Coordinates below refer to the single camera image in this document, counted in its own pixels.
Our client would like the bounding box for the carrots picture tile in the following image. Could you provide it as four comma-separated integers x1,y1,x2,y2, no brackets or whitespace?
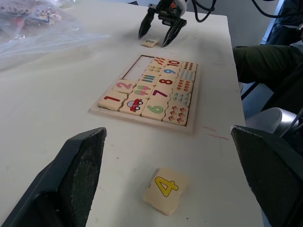
151,56,169,67

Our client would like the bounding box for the blue fish picture tile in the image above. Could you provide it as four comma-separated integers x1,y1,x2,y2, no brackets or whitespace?
176,70,197,82

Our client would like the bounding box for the wooden number puzzle board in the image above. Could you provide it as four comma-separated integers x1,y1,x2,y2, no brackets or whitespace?
88,54,202,137

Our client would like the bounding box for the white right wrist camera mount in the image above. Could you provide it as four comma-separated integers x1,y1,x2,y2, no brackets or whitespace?
174,0,189,15

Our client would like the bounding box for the silver robot body shell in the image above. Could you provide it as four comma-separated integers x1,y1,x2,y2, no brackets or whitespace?
244,107,300,138

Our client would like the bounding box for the blue clouds picture tile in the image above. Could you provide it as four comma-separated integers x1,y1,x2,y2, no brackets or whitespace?
169,91,193,107

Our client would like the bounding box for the seated person in green trousers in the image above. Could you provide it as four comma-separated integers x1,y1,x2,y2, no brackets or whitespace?
232,0,303,92

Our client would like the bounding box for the purple number 7 tile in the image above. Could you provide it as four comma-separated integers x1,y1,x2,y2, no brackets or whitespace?
149,85,176,101

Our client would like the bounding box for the pencils picture tile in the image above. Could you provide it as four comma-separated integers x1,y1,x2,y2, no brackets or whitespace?
138,73,160,87

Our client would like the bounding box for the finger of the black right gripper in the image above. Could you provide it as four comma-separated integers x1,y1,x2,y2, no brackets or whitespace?
138,9,157,40
161,18,187,49

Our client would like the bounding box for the red car picture tile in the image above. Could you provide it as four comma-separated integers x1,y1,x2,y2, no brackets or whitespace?
119,96,149,117

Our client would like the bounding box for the loose yellow number 4 tile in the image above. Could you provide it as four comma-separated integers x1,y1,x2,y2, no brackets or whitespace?
143,166,190,217

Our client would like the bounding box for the loose number 3 tile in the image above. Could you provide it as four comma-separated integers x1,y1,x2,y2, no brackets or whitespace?
140,38,160,48

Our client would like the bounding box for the blue number 9 tile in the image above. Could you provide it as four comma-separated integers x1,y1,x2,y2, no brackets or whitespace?
160,66,183,78

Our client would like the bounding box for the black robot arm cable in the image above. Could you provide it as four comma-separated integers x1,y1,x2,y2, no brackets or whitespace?
190,0,217,23

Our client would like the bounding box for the green number 6 tile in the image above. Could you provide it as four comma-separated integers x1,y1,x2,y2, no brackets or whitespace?
141,98,170,122

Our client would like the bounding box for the red number 10 tile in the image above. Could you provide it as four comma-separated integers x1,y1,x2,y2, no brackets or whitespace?
165,59,186,70

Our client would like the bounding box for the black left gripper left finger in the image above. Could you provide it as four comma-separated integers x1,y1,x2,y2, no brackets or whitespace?
0,127,107,227

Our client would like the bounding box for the red number 1 tile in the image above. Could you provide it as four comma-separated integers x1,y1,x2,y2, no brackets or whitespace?
98,91,129,112

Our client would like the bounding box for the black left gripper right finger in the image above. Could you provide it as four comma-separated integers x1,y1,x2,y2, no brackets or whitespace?
230,125,303,227

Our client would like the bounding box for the pink number 2 tile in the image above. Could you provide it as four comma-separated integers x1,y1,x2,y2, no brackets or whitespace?
112,79,138,96

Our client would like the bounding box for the red number 8 tile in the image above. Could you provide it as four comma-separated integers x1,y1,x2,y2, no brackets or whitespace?
156,75,179,89

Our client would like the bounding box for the thin black cable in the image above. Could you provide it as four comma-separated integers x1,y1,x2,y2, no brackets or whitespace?
280,108,303,138

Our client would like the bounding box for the dark dots picture tile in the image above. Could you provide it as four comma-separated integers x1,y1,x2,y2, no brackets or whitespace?
180,61,198,72

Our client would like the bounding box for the popsicles picture tile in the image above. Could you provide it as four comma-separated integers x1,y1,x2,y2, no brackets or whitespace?
128,84,155,100

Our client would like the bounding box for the red mushrooms picture tile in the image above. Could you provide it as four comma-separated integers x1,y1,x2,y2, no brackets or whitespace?
161,105,190,126

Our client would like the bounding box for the clear plastic bag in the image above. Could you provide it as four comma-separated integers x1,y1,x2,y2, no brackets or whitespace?
0,0,112,72

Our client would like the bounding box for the yellow shapes picture tile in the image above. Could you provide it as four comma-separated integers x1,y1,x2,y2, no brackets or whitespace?
145,65,164,76

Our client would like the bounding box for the orange shapes picture tile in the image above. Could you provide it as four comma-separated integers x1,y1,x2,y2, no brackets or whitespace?
173,79,196,94

